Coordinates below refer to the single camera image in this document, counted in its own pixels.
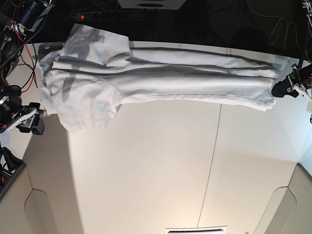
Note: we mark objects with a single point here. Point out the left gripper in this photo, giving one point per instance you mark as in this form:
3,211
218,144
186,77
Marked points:
300,76

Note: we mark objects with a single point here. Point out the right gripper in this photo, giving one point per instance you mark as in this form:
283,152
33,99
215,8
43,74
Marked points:
11,107

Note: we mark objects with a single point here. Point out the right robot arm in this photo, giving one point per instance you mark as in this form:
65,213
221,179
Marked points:
20,22

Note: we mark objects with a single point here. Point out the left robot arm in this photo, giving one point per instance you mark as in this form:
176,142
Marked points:
306,55

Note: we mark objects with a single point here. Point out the white speaker box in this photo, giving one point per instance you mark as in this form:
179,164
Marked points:
151,4

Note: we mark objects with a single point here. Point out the power strip with red light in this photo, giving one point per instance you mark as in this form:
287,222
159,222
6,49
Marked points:
100,16

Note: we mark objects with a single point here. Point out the white t-shirt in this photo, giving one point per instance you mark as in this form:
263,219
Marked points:
97,71

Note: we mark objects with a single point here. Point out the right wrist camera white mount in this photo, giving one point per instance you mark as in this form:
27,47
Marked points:
22,122

